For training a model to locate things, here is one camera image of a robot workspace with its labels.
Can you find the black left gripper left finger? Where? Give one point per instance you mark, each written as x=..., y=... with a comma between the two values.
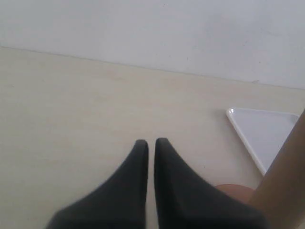
x=119, y=203

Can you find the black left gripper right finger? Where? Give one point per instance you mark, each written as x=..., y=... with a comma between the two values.
x=184, y=200

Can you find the brown cardboard tube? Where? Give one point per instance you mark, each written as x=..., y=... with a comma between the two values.
x=281, y=194

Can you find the wooden paper towel holder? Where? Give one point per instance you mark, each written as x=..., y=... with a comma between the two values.
x=238, y=192

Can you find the white rectangular plastic tray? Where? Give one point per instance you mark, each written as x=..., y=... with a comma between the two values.
x=262, y=132

